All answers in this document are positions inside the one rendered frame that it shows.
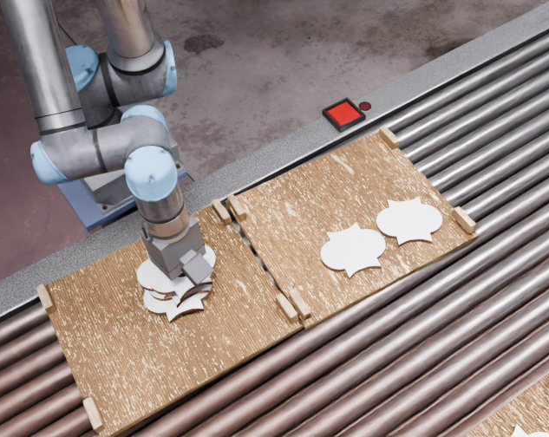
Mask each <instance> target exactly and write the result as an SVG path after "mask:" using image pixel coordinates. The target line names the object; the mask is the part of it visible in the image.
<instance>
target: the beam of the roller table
mask: <svg viewBox="0 0 549 437"><path fill-rule="evenodd" d="M547 34H549V2H547V3H544V4H542V5H540V6H539V7H537V8H535V9H533V10H530V11H528V12H527V13H525V14H523V15H521V16H518V17H517V18H515V19H513V20H512V21H510V22H508V23H505V24H503V25H501V26H500V27H498V28H496V29H493V30H491V31H489V32H487V33H486V34H484V35H482V36H479V37H477V38H475V39H473V40H472V41H470V42H467V43H466V44H464V45H462V46H460V47H459V48H457V49H454V50H452V51H450V52H448V53H446V54H445V55H442V56H440V57H438V58H436V59H434V60H433V61H431V62H428V63H426V64H424V65H422V66H420V67H419V68H416V69H414V70H413V71H411V72H409V73H407V74H406V75H403V76H401V77H399V78H397V79H395V80H393V81H392V82H389V83H387V84H385V85H383V86H381V87H380V88H377V89H375V90H373V91H371V92H369V93H367V94H366V95H363V96H362V97H360V98H358V99H356V100H354V101H353V103H354V104H355V105H356V106H357V107H358V105H359V103H361V102H363V101H366V102H369V103H370V104H371V109H370V110H368V111H363V112H364V113H365V114H366V119H365V121H362V122H360V123H358V124H356V125H355V126H353V127H350V128H349V129H347V130H345V131H343V132H341V133H339V131H337V130H336V129H335V128H334V127H333V126H332V124H331V123H330V122H329V121H328V120H327V119H326V118H325V117H324V116H322V117H320V118H318V119H316V120H314V121H312V122H310V123H309V124H307V125H305V126H303V127H301V128H299V129H297V130H295V131H293V132H291V133H289V134H287V135H285V136H283V137H281V138H279V139H277V140H274V141H273V142H271V143H269V144H267V145H265V146H263V147H261V148H259V149H258V150H256V151H254V152H252V153H249V154H247V155H246V156H244V157H242V158H240V159H238V160H235V161H233V162H232V163H230V164H228V165H226V166H223V167H221V168H220V169H218V170H216V171H214V172H212V173H209V174H207V176H205V177H203V178H201V179H198V180H196V181H194V182H193V183H191V184H189V185H187V186H184V187H182V188H180V189H181V192H182V195H183V198H184V201H185V205H186V210H187V212H188V213H189V214H190V215H191V214H193V213H195V212H197V211H199V210H202V209H204V208H206V207H208V206H210V205H211V204H212V201H214V200H215V199H219V201H220V203H221V204H222V205H225V201H226V200H227V197H229V196H231V195H234V196H237V195H239V194H241V193H242V192H246V191H248V190H250V189H252V188H253V187H256V186H259V185H261V184H263V183H265V182H267V181H269V180H271V179H274V178H276V177H277V176H279V175H281V174H283V173H286V172H288V171H290V170H291V169H292V168H294V167H296V166H299V165H301V164H303V163H305V161H307V160H310V159H312V158H314V157H316V156H318V155H319V154H321V153H323V152H325V151H327V150H329V149H331V148H333V147H335V146H336V145H338V144H340V143H342V142H344V141H346V140H348V139H350V138H351V137H353V136H355V135H357V134H359V133H361V132H363V131H365V130H366V129H368V128H370V127H373V126H374V125H376V124H378V123H380V122H382V121H384V120H386V119H388V118H389V117H391V116H393V115H395V114H397V113H399V112H401V111H402V110H404V109H406V108H409V107H411V106H412V105H414V104H416V103H417V102H419V101H422V100H424V99H426V98H428V97H429V96H430V95H433V94H435V93H437V92H439V91H441V90H443V89H444V88H446V87H448V86H450V85H452V84H454V83H456V82H458V81H459V80H461V79H463V78H465V77H467V76H469V75H471V74H473V73H474V72H476V71H478V70H480V69H482V68H485V67H486V66H488V65H489V64H491V63H493V62H496V61H498V60H499V59H501V58H503V57H504V56H506V55H509V54H511V53H513V52H514V51H516V50H518V49H520V48H522V47H524V46H526V45H527V44H529V43H531V42H534V41H535V40H537V39H539V38H541V37H542V36H545V35H547ZM359 109H360V108H359ZM142 223H144V222H143V219H142V217H141V214H140V212H139V210H138V211H136V212H133V213H131V214H129V215H127V216H126V217H124V218H121V219H119V220H117V221H115V222H114V223H112V224H110V225H107V226H105V227H103V228H102V229H100V230H99V231H97V232H94V233H92V234H90V235H88V236H87V237H85V238H82V239H80V240H78V241H76V242H74V243H73V244H71V245H68V246H66V247H64V248H62V249H61V250H59V251H56V252H54V253H52V254H50V255H49V256H47V257H46V258H43V259H41V260H39V261H37V262H35V263H33V264H31V265H29V266H27V267H25V268H23V269H21V270H19V271H17V272H15V273H13V274H11V275H9V276H7V277H5V278H3V279H1V280H0V323H1V322H3V321H5V320H7V319H9V318H11V317H13V316H15V315H16V314H18V313H20V312H22V311H24V310H26V309H28V308H30V307H31V306H33V305H35V304H37V303H40V302H41V300H40V297H39V295H38V293H37V290H36V287H37V286H38V285H40V284H44V285H47V284H50V283H52V282H54V281H56V280H58V279H60V278H62V277H65V276H67V275H68V274H70V273H72V272H74V271H77V270H79V269H81V268H82V267H84V266H86V265H88V264H91V263H93V262H95V261H97V260H99V259H101V258H104V257H106V256H107V255H109V254H111V253H113V252H115V251H118V250H119V249H121V248H123V247H125V246H127V245H130V244H132V243H134V242H136V241H138V240H140V239H141V235H140V233H139V229H140V228H141V227H142Z"/></svg>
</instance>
